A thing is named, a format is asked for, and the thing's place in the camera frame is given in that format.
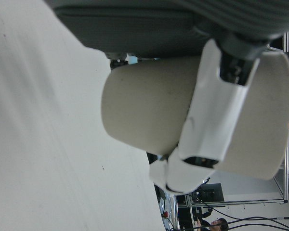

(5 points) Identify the tan paper cup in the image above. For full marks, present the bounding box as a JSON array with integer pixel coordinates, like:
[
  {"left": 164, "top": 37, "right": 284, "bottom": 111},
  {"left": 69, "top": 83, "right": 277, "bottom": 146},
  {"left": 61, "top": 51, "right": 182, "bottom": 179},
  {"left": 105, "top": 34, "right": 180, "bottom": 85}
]
[{"left": 101, "top": 51, "right": 289, "bottom": 180}]

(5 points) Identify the long black cable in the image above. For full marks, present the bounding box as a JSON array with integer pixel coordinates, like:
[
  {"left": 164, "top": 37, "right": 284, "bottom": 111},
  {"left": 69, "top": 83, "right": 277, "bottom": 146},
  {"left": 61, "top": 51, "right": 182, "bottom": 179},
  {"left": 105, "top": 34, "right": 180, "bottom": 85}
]
[{"left": 202, "top": 201, "right": 289, "bottom": 229}]

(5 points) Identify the black equipment box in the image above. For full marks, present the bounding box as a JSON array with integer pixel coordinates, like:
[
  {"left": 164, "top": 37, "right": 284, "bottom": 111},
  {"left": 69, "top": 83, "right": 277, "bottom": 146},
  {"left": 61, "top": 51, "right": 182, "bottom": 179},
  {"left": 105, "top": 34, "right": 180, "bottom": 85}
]
[{"left": 177, "top": 182, "right": 224, "bottom": 208}]

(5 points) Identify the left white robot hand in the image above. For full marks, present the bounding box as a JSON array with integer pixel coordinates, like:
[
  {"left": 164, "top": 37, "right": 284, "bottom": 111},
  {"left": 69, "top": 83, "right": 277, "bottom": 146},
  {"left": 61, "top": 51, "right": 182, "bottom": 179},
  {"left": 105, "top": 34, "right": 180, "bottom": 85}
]
[{"left": 50, "top": 0, "right": 289, "bottom": 193}]

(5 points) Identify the aluminium cage frame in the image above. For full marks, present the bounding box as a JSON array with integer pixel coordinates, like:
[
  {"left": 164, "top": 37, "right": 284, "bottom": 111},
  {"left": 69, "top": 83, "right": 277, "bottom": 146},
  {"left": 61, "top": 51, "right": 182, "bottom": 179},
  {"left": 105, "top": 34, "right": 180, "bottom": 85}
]
[{"left": 190, "top": 31, "right": 289, "bottom": 208}]

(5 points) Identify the person with black hair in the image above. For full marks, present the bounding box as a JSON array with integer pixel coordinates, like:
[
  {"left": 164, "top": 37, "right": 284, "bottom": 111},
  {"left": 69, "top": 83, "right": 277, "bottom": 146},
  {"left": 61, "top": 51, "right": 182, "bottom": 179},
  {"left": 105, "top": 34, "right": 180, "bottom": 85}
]
[{"left": 192, "top": 208, "right": 229, "bottom": 231}]

